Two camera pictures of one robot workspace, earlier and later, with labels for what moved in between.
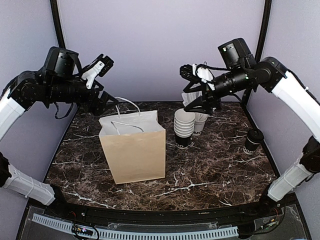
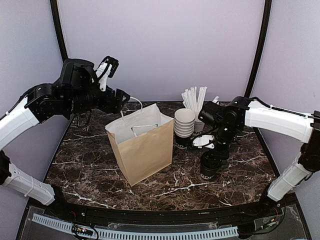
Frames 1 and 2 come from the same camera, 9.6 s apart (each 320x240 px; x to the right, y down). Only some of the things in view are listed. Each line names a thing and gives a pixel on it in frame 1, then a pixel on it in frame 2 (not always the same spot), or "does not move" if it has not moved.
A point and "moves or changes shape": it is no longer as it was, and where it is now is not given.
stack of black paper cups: [183, 127] does not move
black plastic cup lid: [255, 136] -> [211, 161]
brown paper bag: [134, 145] moves or changes shape
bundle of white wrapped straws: [188, 97] does not move
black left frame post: [57, 23] does not move
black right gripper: [202, 100] -> [224, 154]
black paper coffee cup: [250, 147] -> [207, 174]
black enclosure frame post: [263, 29] does not move
